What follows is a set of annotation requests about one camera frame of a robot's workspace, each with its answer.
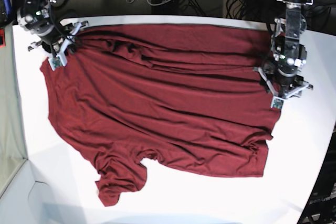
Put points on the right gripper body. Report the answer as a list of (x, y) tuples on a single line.
[(55, 38)]

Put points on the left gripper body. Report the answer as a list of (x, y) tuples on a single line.
[(281, 86)]

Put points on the dark red t-shirt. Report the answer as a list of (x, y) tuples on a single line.
[(185, 96)]

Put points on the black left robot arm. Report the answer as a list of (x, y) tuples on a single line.
[(280, 68)]

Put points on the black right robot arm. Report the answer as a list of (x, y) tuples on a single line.
[(36, 17)]

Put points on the green cloth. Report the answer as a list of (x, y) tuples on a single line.
[(13, 148)]

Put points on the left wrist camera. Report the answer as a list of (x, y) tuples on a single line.
[(277, 103)]

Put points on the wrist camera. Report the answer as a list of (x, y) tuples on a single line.
[(277, 103), (57, 61)]

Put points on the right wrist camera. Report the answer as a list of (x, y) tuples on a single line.
[(57, 61)]

